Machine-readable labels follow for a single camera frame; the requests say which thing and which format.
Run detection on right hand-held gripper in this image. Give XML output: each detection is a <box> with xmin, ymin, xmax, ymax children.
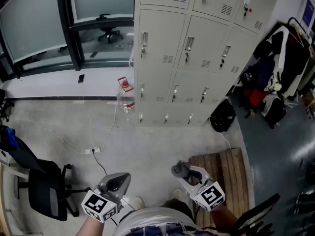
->
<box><xmin>177</xmin><ymin>165</ymin><xmax>226</xmax><ymax>211</ymax></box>

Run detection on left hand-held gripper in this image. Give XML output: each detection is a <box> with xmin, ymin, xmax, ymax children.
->
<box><xmin>81</xmin><ymin>172</ymin><xmax>131</xmax><ymax>224</ymax></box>

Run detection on grey cloth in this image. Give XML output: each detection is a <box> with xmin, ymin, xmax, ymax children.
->
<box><xmin>171</xmin><ymin>160</ymin><xmax>191</xmax><ymax>179</ymax></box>

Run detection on row of beige locker doors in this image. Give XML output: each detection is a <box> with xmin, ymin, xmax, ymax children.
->
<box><xmin>136</xmin><ymin>0</ymin><xmax>276</xmax><ymax>125</ymax></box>

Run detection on person's right forearm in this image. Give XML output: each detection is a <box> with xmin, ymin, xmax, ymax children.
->
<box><xmin>210</xmin><ymin>204</ymin><xmax>239</xmax><ymax>232</ymax></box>

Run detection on person's left forearm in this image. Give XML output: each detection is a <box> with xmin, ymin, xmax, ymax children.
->
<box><xmin>74</xmin><ymin>214</ymin><xmax>105</xmax><ymax>236</ymax></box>

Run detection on beige metal locker cabinet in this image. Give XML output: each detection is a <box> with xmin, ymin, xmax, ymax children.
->
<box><xmin>133</xmin><ymin>0</ymin><xmax>280</xmax><ymax>127</ymax></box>

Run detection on person's left white shoe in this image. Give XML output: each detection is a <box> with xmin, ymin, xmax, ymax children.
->
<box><xmin>132</xmin><ymin>196</ymin><xmax>145</xmax><ymax>210</ymax></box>

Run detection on person's dark shorts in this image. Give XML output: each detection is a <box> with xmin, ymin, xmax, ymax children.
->
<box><xmin>161</xmin><ymin>198</ymin><xmax>195</xmax><ymax>222</ymax></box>

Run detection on wooden slat pallet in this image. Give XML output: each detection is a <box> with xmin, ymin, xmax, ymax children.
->
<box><xmin>188</xmin><ymin>147</ymin><xmax>251</xmax><ymax>232</ymax></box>

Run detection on person's patterned shirt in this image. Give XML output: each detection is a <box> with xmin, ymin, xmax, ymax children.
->
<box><xmin>112</xmin><ymin>206</ymin><xmax>220</xmax><ymax>236</ymax></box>

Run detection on black backpack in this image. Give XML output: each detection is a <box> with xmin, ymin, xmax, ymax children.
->
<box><xmin>209</xmin><ymin>98</ymin><xmax>237</xmax><ymax>133</ymax></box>

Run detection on black monitor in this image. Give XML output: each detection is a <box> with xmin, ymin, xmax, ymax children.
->
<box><xmin>230</xmin><ymin>193</ymin><xmax>282</xmax><ymax>236</ymax></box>

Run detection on black office chair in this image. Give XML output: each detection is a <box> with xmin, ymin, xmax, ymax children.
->
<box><xmin>0</xmin><ymin>125</ymin><xmax>92</xmax><ymax>222</ymax></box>

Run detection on clear water jug red cap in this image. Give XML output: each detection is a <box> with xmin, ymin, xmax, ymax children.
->
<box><xmin>116</xmin><ymin>76</ymin><xmax>136</xmax><ymax>116</ymax></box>

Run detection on blue fabric on chair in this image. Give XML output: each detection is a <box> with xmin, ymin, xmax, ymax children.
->
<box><xmin>4</xmin><ymin>127</ymin><xmax>20</xmax><ymax>151</ymax></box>

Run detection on clothes rack with coats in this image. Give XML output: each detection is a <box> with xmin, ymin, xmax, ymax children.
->
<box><xmin>235</xmin><ymin>17</ymin><xmax>315</xmax><ymax>130</ymax></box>

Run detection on black swivel chair behind glass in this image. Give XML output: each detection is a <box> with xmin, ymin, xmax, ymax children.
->
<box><xmin>96</xmin><ymin>13</ymin><xmax>125</xmax><ymax>44</ymax></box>

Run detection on black power cable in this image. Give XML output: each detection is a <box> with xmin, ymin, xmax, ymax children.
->
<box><xmin>92</xmin><ymin>149</ymin><xmax>109</xmax><ymax>177</ymax></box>

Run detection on thin white cable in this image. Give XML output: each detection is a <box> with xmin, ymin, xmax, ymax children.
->
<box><xmin>220</xmin><ymin>131</ymin><xmax>232</xmax><ymax>150</ymax></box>

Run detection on white power cable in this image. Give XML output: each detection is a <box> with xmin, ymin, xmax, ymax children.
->
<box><xmin>13</xmin><ymin>99</ymin><xmax>119</xmax><ymax>154</ymax></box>

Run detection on black window frame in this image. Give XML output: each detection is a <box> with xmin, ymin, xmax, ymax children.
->
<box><xmin>0</xmin><ymin>0</ymin><xmax>135</xmax><ymax>83</ymax></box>

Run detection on blue wall poster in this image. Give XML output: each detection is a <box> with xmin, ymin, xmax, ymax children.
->
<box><xmin>301</xmin><ymin>0</ymin><xmax>315</xmax><ymax>30</ymax></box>

